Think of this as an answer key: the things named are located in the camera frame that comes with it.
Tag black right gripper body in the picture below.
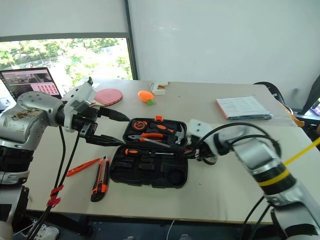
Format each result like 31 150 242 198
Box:
186 141 217 166

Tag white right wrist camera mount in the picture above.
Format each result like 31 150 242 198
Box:
187 119 219 151

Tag black orange utility knife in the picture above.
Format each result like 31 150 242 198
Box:
90 155 111 203

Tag red cable clip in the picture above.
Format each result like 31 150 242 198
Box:
46 196 62 207
49 184 65 197

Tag open laptop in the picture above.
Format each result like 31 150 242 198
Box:
0 66 64 106

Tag booklet in plastic sleeve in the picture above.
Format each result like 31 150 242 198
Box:
215 95 275 122

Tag orange carrot toy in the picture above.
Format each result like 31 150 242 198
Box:
137 90 157 107

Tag white shoe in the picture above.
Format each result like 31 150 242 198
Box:
30 223 60 240

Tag dark robot body panel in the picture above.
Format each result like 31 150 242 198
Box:
0 184 30 240

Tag thin white cable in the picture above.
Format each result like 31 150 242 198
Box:
166 219 176 240

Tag black orange claw hammer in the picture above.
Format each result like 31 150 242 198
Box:
149 123 188 146

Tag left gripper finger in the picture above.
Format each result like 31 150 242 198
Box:
96 107 131 123
85 134 125 147

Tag red table tennis paddle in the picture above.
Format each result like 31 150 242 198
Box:
93 88 124 108

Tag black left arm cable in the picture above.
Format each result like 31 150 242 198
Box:
24 124 67 240
27 129 82 240

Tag yellow cord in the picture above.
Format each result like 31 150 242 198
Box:
257 136 320 187

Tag small white box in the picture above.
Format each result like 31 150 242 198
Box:
149 80 171 97

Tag white roller blind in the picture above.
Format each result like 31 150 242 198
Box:
0 0 128 43

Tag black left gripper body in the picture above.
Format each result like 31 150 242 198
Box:
71 109 101 139

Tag orange strap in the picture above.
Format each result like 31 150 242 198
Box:
280 101 306 129

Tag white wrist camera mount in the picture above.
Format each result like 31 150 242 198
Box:
61 82 98 133
187 119 219 151

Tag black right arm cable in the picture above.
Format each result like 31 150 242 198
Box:
198 122 281 157
240 195 274 240

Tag orange black tape measure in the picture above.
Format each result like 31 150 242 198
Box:
132 119 149 131

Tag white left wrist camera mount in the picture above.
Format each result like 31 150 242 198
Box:
61 82 98 133

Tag orange handled pliers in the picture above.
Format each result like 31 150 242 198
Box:
127 132 165 144

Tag orange black screwdriver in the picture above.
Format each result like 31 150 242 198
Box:
123 148 176 158

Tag black plastic tool case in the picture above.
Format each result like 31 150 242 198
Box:
108 115 190 190

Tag dark window frame post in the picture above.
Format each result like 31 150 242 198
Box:
123 0 139 81

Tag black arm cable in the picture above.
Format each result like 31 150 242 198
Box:
27 129 82 240
240 195 274 240
24 124 67 240
198 122 281 157

